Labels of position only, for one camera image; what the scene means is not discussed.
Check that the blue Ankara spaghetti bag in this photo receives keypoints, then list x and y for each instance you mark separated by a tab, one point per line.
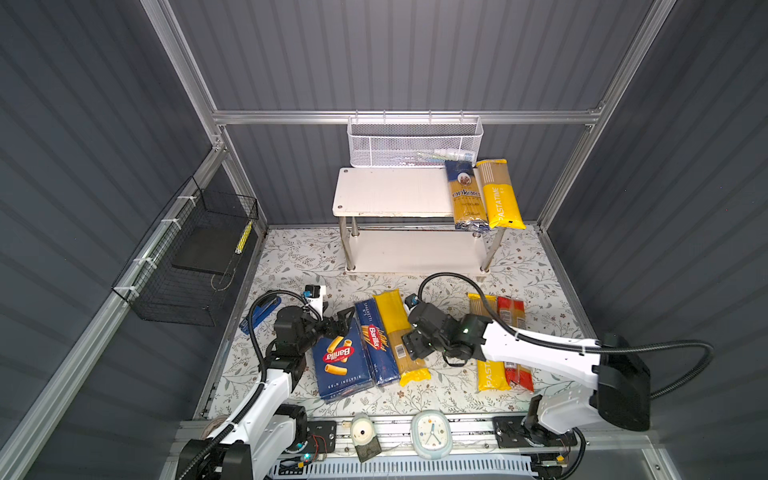
469	212

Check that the white wire mesh basket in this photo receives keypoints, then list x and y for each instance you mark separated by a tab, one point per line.
420	144

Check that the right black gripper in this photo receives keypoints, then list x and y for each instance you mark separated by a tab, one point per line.
412	344

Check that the red spaghetti bag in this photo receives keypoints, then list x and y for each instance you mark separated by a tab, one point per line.
512	312

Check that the tape roll dispenser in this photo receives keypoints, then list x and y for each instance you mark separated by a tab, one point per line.
364	437

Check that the white two-tier shelf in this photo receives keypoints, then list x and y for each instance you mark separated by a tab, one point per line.
394	193

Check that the yellow Pastatime spaghetti bag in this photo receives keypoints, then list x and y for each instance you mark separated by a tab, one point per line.
499	196

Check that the white analog clock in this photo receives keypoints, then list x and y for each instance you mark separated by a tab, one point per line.
431	435

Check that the blue stapler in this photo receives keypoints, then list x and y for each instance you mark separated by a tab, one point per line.
260	313

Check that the blue Barilla rigatoni box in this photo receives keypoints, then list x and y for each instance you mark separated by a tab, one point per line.
341	365

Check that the blue Barilla spaghetti box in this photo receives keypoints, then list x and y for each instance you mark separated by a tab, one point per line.
376	343

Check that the aluminium mounting rail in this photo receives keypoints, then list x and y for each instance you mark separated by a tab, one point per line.
484	446

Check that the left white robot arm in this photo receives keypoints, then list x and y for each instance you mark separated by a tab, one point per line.
252	414

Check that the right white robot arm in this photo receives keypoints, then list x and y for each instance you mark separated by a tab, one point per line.
611	387

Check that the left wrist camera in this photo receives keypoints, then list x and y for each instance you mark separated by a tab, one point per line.
315	296

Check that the yellow clear spaghetti bag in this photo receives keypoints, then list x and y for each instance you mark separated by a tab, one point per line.
396	324

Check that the yellow green marker pen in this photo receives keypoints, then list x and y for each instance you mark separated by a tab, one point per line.
244	238

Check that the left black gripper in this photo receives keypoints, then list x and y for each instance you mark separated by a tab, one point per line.
340	324

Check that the black wire mesh basket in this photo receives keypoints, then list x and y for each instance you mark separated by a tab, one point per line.
189	273

